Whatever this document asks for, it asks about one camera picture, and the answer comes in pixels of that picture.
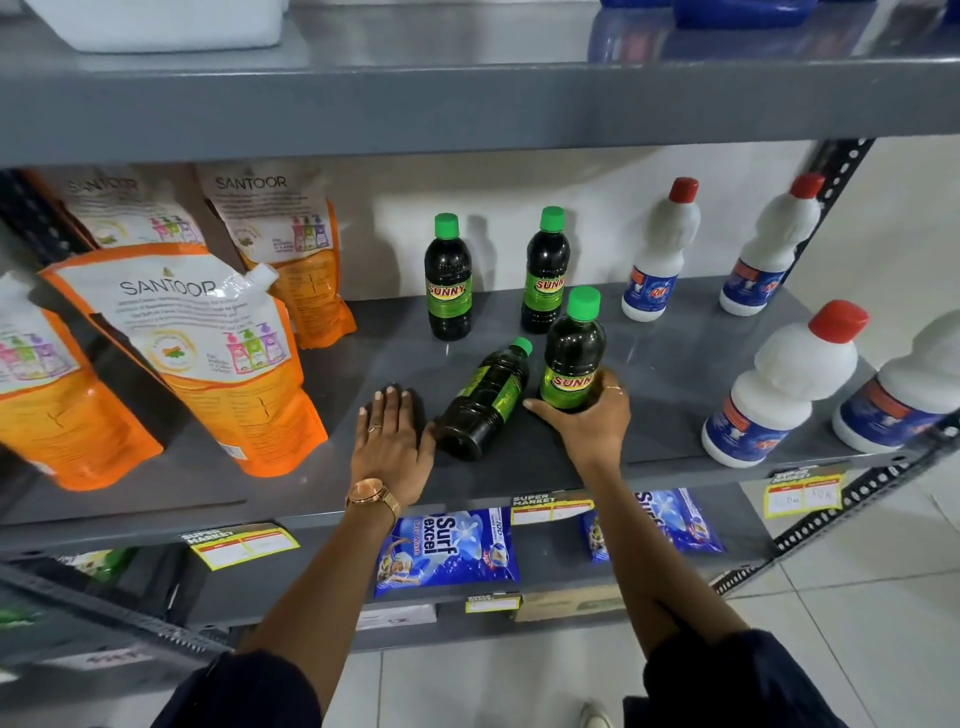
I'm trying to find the person's right hand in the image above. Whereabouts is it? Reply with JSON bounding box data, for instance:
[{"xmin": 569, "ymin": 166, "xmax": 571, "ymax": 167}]
[{"xmin": 522, "ymin": 367, "xmax": 633, "ymax": 474}]

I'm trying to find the person's left hand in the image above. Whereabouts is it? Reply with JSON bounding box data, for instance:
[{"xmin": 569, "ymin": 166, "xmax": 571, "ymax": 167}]
[{"xmin": 350, "ymin": 385, "xmax": 437, "ymax": 510}]

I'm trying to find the dark bottle with green cap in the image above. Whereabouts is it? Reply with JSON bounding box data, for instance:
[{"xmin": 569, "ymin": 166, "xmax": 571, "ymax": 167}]
[
  {"xmin": 432, "ymin": 336, "xmax": 534, "ymax": 462},
  {"xmin": 519, "ymin": 206, "xmax": 573, "ymax": 336},
  {"xmin": 539, "ymin": 285, "xmax": 608, "ymax": 414},
  {"xmin": 423, "ymin": 213, "xmax": 474, "ymax": 343}
]

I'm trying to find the person's right forearm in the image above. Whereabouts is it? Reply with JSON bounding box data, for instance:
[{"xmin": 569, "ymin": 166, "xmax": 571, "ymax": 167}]
[{"xmin": 579, "ymin": 461, "xmax": 751, "ymax": 661}]

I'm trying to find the person's left forearm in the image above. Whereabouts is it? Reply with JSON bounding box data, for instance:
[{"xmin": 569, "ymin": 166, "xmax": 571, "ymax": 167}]
[{"xmin": 238, "ymin": 491, "xmax": 400, "ymax": 714}]

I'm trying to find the gold wristwatch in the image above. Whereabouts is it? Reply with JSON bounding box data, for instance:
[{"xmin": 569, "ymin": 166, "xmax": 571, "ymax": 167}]
[{"xmin": 345, "ymin": 477, "xmax": 403, "ymax": 527}]

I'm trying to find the blue detergent packet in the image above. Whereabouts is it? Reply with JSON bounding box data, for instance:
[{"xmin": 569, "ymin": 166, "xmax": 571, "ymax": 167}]
[
  {"xmin": 372, "ymin": 507, "xmax": 522, "ymax": 600},
  {"xmin": 578, "ymin": 488, "xmax": 727, "ymax": 564}
]

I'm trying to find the orange and white refill pouch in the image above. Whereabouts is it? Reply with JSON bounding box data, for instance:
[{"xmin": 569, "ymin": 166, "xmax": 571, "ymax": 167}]
[
  {"xmin": 195, "ymin": 160, "xmax": 359, "ymax": 351},
  {"xmin": 40, "ymin": 243, "xmax": 330, "ymax": 480},
  {"xmin": 0, "ymin": 270, "xmax": 165, "ymax": 493},
  {"xmin": 22, "ymin": 165, "xmax": 208, "ymax": 253}
]

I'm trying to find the white flat box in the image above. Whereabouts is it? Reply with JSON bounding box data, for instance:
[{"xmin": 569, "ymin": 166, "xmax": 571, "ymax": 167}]
[{"xmin": 355, "ymin": 603, "xmax": 438, "ymax": 632}]

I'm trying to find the brown cardboard box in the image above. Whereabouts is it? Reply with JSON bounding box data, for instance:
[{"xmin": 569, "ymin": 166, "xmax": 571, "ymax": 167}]
[{"xmin": 513, "ymin": 584, "xmax": 628, "ymax": 624}]

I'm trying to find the white bottle with red cap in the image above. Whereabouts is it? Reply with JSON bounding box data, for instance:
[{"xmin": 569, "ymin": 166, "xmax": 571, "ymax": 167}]
[
  {"xmin": 700, "ymin": 300, "xmax": 870, "ymax": 470},
  {"xmin": 621, "ymin": 177, "xmax": 702, "ymax": 324},
  {"xmin": 718, "ymin": 173, "xmax": 827, "ymax": 318},
  {"xmin": 831, "ymin": 309, "xmax": 960, "ymax": 456}
]

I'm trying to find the green packet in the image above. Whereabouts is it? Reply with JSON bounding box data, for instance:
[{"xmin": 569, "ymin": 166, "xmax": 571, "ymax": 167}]
[{"xmin": 55, "ymin": 546, "xmax": 141, "ymax": 584}]

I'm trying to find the person's dark left sleeve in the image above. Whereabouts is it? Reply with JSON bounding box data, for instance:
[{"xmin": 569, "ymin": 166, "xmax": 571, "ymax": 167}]
[{"xmin": 152, "ymin": 648, "xmax": 324, "ymax": 728}]

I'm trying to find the person's dark sleeve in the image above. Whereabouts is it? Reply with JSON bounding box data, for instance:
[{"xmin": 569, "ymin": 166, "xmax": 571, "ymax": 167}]
[
  {"xmin": 622, "ymin": 627, "xmax": 849, "ymax": 728},
  {"xmin": 152, "ymin": 648, "xmax": 324, "ymax": 728}
]

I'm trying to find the grey metal shelf unit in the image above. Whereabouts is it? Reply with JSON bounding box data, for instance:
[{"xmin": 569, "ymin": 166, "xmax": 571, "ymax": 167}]
[{"xmin": 0, "ymin": 0, "xmax": 960, "ymax": 702}]

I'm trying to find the person's dark right sleeve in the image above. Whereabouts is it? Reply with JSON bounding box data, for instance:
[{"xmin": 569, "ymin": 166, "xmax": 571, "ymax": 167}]
[{"xmin": 622, "ymin": 627, "xmax": 849, "ymax": 728}]

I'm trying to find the blue plastic container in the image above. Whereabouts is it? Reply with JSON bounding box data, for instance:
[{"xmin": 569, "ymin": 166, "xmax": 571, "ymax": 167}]
[{"xmin": 672, "ymin": 0, "xmax": 819, "ymax": 32}]

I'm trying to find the white plastic container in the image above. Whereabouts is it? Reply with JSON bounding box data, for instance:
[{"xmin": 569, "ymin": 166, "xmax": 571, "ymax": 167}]
[{"xmin": 21, "ymin": 0, "xmax": 291, "ymax": 54}]

